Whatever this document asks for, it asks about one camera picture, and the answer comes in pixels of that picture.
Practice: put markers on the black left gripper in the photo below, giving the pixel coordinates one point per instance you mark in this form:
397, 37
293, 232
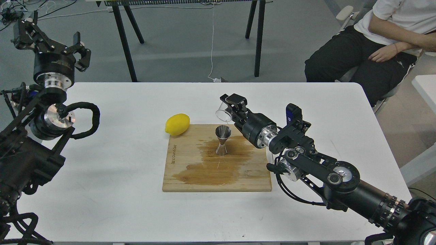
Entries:
47, 63

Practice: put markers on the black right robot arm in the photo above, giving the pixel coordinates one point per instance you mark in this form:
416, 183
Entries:
338, 183

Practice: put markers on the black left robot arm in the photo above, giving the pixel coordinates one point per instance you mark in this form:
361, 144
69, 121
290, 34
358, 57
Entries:
42, 124

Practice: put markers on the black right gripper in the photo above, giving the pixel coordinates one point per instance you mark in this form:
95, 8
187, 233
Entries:
255, 127

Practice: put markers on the clear glass measuring cup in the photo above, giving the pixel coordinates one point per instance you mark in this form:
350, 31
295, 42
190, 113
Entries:
224, 113

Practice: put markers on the yellow lemon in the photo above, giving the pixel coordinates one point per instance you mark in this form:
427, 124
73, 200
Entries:
177, 124

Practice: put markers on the wooden cutting board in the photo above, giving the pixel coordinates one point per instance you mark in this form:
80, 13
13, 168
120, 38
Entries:
192, 164

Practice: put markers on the seated person white shirt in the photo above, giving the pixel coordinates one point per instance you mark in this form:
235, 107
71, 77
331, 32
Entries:
410, 24

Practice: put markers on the person left hand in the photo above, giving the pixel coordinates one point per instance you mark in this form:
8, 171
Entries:
385, 53

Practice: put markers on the steel double jigger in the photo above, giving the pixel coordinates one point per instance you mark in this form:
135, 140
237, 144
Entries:
222, 132

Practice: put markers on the white office chair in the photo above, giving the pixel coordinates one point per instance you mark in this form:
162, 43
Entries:
347, 15

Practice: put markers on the black leg background table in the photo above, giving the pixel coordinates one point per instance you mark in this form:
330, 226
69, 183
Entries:
144, 40

